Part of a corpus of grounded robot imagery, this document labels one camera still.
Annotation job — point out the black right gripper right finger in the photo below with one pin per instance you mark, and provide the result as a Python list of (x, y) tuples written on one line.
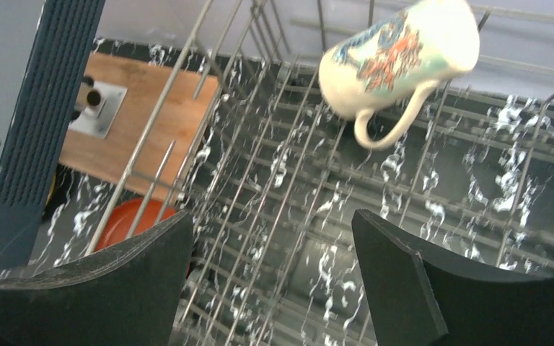
[(422, 294)]

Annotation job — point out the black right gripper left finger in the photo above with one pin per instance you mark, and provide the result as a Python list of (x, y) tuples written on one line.
[(125, 294)]

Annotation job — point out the red plate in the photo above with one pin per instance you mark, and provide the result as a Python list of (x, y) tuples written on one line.
[(121, 220)]

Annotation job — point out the cream seahorse mug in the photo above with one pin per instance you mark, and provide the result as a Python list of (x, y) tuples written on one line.
[(406, 55)]

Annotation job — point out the yellow patterned plate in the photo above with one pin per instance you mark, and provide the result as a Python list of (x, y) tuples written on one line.
[(49, 198)]

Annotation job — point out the wooden board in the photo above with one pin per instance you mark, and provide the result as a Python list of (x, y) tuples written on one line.
[(175, 127)]

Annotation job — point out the metal wire dish rack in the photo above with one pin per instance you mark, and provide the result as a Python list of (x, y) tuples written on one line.
[(278, 178)]

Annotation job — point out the dark grey rack-mount box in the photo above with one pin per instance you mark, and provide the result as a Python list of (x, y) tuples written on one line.
[(44, 49)]

